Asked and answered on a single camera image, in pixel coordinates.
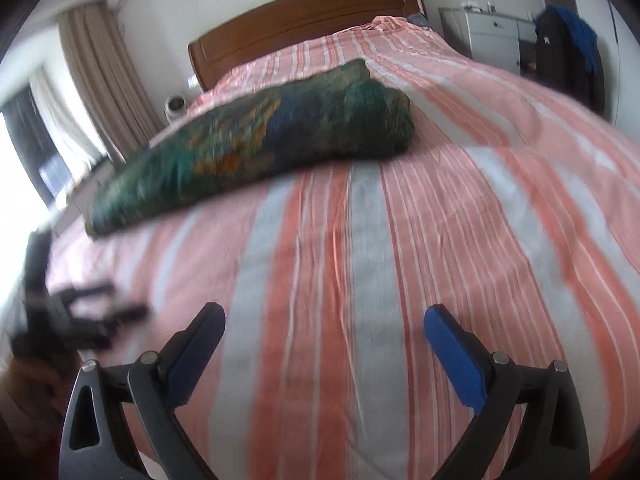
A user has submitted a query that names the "pink striped bed sheet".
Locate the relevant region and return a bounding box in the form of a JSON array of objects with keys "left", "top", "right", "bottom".
[{"left": 0, "top": 15, "right": 640, "bottom": 480}]

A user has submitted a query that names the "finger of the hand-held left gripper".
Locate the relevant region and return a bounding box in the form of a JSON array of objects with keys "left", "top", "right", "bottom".
[
  {"left": 71, "top": 303, "right": 150, "bottom": 350},
  {"left": 64, "top": 283, "right": 116, "bottom": 307}
]

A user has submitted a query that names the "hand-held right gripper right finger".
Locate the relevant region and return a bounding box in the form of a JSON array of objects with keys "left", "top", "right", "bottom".
[{"left": 422, "top": 304, "right": 591, "bottom": 480}]

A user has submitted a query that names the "white window counter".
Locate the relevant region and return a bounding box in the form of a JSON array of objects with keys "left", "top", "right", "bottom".
[{"left": 64, "top": 157, "right": 130, "bottom": 211}]

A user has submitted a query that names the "white cabinet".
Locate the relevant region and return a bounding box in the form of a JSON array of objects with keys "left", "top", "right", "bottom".
[{"left": 439, "top": 5, "right": 538, "bottom": 78}]

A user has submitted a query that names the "blue hanging garment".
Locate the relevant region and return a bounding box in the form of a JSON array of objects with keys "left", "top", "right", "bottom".
[{"left": 555, "top": 6, "right": 604, "bottom": 75}]

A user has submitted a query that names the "dark hanging coat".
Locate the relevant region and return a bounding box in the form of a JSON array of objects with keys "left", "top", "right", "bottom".
[{"left": 532, "top": 5, "right": 607, "bottom": 113}]

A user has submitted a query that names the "wooden headboard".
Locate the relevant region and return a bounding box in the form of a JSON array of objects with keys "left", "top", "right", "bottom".
[{"left": 187, "top": 0, "right": 431, "bottom": 93}]

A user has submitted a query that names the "small white round device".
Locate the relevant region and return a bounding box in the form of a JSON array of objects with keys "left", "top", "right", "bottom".
[{"left": 166, "top": 95, "right": 189, "bottom": 122}]

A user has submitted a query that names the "window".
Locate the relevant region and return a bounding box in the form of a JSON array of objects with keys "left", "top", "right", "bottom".
[{"left": 0, "top": 77, "right": 103, "bottom": 213}]

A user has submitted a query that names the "beige curtain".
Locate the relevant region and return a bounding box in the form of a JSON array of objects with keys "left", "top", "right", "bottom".
[{"left": 57, "top": 2, "right": 162, "bottom": 162}]

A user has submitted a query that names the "green patterned silk jacket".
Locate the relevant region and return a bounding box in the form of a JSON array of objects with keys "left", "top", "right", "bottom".
[{"left": 82, "top": 58, "right": 416, "bottom": 238}]

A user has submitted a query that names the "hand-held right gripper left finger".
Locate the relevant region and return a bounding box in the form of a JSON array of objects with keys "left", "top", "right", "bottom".
[{"left": 60, "top": 302, "right": 226, "bottom": 480}]

